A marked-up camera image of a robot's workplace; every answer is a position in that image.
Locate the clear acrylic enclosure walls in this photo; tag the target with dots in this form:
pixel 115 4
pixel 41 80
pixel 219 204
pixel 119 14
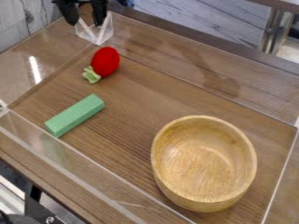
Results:
pixel 173 75

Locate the red plush fruit green stem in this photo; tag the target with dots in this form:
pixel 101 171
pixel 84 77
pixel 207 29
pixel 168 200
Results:
pixel 104 63

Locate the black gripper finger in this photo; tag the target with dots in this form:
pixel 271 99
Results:
pixel 99 11
pixel 68 10

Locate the black table frame bracket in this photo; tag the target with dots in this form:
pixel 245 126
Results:
pixel 21 208

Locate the green rectangular block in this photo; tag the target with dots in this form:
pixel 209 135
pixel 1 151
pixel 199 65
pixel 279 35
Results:
pixel 73 115

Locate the wooden bowl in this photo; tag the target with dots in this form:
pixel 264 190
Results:
pixel 204 163

